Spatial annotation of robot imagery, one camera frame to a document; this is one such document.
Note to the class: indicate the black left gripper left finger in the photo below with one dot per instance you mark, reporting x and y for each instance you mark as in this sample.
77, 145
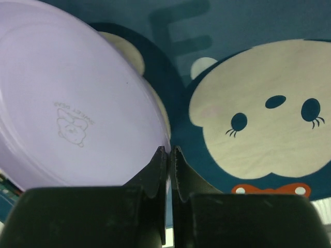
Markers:
131, 215

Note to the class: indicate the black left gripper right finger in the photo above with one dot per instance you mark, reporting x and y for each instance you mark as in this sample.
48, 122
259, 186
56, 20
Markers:
205, 217

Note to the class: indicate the purple plate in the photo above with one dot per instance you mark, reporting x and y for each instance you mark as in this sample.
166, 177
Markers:
74, 112

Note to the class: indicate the blue cartoon bear placemat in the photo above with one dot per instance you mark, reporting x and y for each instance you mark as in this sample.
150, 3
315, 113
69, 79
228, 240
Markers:
243, 86

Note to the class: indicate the blue handled fork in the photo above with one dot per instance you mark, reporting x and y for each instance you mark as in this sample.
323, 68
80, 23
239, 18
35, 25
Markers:
9, 189

